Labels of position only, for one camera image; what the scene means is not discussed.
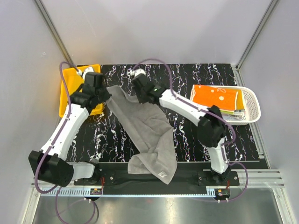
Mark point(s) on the yellow brown bear towel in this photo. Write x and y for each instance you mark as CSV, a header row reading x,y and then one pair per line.
x,y
240,102

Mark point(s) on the yellow plastic bin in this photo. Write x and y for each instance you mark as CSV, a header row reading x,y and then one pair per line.
x,y
73,81

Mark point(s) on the white plastic basket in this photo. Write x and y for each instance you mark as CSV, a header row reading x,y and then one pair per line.
x,y
252,107

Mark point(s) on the grey cloth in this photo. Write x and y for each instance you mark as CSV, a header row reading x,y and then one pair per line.
x,y
151,133

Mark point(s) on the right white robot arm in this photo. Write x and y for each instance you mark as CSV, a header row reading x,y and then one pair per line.
x,y
208,120

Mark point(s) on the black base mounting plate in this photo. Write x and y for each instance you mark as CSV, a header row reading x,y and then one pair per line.
x,y
150,189

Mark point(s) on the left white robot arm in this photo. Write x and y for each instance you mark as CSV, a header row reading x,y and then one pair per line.
x,y
49,163

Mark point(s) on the cream orange fox towel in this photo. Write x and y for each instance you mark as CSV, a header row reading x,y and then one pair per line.
x,y
225,99

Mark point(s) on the blue white patterned towel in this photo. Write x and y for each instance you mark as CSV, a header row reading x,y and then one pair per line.
x,y
232,115

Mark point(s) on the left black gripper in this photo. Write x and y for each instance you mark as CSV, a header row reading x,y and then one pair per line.
x,y
106,94

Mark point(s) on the aluminium frame rail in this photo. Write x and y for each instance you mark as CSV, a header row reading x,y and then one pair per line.
x,y
253,178

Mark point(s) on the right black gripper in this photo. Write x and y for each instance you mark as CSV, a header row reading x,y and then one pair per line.
x,y
140,101

